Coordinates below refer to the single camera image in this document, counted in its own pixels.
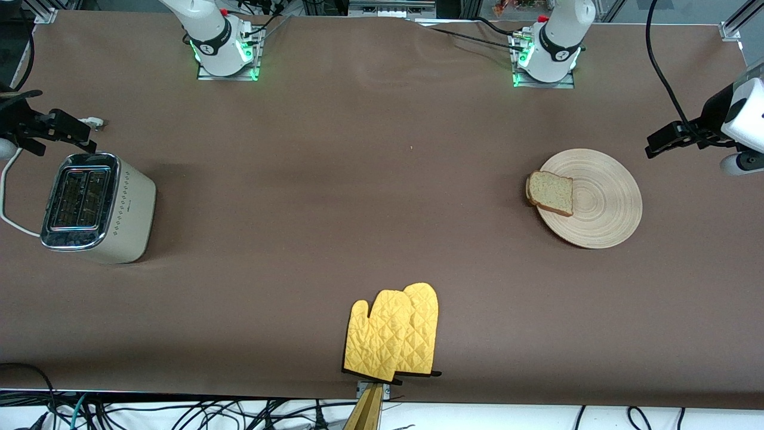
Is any wooden stick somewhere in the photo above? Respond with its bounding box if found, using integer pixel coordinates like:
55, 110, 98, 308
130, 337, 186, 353
343, 384, 383, 430

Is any bread slice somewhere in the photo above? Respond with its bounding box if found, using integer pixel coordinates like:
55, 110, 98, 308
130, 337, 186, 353
525, 171, 574, 217

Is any cream and chrome toaster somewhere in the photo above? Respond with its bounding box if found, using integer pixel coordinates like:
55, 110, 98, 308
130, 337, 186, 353
40, 152, 157, 265

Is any black base power cable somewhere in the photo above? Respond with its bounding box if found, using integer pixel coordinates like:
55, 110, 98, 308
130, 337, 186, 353
412, 17, 529, 53

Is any brown table cloth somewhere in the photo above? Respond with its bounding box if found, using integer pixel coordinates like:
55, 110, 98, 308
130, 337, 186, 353
0, 9, 764, 410

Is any black looped floor cable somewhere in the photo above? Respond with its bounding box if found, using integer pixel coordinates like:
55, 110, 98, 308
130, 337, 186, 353
0, 363, 57, 430

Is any teal cable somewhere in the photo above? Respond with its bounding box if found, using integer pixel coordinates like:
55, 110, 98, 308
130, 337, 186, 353
70, 394, 89, 430

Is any yellow quilted oven mitt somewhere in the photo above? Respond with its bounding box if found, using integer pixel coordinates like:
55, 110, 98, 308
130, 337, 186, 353
394, 282, 442, 378
343, 290, 414, 383

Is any white toaster power cable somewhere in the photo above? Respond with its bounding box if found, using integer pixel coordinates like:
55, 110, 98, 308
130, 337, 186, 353
0, 118, 108, 237

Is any round wooden plate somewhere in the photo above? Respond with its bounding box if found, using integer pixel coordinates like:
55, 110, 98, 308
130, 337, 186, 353
537, 148, 643, 250

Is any small metal bracket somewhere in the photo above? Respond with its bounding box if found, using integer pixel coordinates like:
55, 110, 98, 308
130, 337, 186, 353
356, 380, 392, 401

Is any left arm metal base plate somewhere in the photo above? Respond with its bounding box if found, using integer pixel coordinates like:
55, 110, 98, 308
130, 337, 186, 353
512, 30, 577, 89

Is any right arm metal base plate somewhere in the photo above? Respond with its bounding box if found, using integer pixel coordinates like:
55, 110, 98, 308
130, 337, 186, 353
197, 27, 263, 81

